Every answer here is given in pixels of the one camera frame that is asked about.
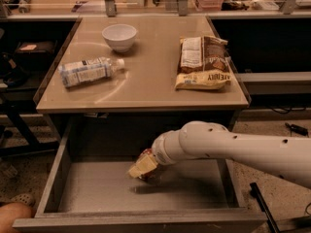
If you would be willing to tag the white gripper with vents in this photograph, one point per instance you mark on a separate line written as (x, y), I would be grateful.
(160, 151)

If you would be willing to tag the crushed orange soda can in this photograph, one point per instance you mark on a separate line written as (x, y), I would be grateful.
(151, 174)

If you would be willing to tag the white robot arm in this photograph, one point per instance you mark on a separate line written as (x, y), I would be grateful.
(288, 158)

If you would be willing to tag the open grey top drawer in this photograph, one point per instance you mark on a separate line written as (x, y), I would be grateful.
(89, 191)

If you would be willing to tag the grey cabinet with beige top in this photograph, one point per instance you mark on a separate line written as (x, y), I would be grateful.
(147, 85)

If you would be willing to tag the brown yellow chip bag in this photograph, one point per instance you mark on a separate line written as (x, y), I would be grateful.
(202, 64)

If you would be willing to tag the clear plastic water bottle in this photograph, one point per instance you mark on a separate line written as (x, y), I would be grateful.
(86, 71)

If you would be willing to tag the perforated clog shoe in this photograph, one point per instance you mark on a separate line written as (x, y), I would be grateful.
(24, 200)

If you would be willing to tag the white ceramic bowl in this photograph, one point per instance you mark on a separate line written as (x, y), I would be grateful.
(119, 37)

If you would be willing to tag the black bar on floor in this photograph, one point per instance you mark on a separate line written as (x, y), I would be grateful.
(255, 192)

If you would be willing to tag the person's bare knee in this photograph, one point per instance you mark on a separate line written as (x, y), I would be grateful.
(10, 212)

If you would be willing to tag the black side table frame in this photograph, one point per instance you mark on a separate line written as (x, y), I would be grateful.
(15, 101)

